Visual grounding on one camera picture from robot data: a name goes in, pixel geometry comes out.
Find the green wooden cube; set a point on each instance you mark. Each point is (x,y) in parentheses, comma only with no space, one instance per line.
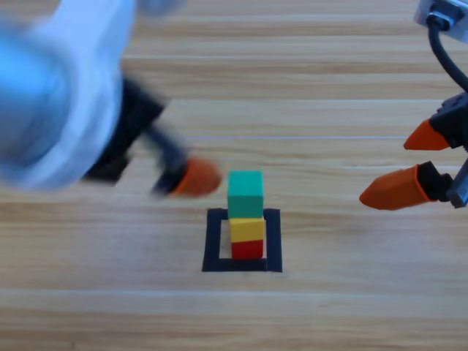
(245,194)

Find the black tape square outline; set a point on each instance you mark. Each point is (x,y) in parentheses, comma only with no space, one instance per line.
(212,241)

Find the red wooden cube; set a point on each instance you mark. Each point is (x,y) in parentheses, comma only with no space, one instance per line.
(247,250)

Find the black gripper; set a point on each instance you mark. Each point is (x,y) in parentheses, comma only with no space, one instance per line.
(135,113)
(455,120)

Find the yellow wooden cube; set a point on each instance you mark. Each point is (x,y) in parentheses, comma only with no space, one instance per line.
(246,230)

